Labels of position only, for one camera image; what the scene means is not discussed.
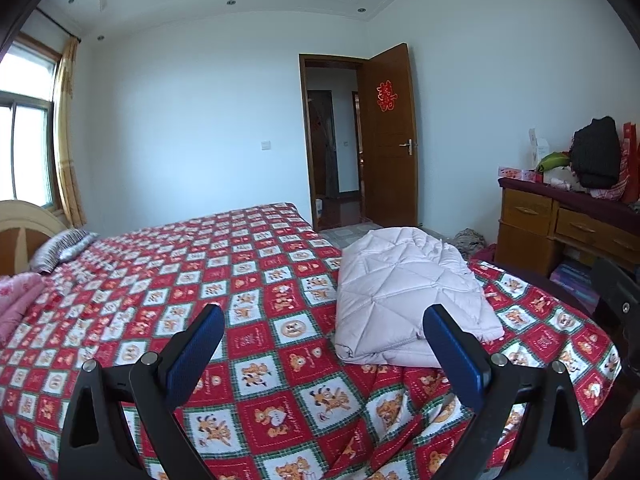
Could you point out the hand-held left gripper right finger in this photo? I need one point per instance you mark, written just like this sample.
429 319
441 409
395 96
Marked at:
455 355

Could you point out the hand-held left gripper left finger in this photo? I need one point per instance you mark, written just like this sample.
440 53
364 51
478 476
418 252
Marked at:
195 347

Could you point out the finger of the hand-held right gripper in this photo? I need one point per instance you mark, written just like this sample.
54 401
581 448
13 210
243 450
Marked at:
622 300

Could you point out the light pink quilted jacket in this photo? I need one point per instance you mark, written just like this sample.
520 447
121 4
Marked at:
400 285

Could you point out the purple storage box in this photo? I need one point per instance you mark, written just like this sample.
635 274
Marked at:
575 282

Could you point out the red checkered cartoon bedspread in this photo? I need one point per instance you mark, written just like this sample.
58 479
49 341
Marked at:
225 260

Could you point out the grey cloth heap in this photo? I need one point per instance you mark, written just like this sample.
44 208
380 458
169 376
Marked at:
469 241

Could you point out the wooden dresser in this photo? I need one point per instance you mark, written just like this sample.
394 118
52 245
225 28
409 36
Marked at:
530 220

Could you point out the black bag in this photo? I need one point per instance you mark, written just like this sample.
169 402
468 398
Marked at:
595 152

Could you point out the green cloth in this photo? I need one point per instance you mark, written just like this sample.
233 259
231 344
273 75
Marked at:
552 161

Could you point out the pink tissue box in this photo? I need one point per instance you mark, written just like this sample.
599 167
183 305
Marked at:
517 174

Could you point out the grey striped pillow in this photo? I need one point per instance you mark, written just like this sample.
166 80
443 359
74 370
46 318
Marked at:
62 247

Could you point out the white carton box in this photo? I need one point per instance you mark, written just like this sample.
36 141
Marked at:
539 150

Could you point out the pink folded quilt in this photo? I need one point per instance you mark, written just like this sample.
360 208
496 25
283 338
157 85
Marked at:
15 300

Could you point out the brown wooden door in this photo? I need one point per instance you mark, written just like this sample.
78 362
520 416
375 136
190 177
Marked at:
390 170

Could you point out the cream and brown headboard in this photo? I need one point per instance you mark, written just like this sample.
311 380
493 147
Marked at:
25 225

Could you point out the yellow curtain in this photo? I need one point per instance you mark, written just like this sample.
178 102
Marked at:
67 135

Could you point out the red paper door decoration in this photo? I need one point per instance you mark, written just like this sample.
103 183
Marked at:
385 95

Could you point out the window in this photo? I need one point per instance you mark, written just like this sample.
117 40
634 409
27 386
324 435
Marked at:
25 135

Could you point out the dark curtain rod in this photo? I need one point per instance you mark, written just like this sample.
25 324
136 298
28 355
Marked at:
50 35

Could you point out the dark wooden door frame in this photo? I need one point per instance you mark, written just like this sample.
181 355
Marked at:
303 135

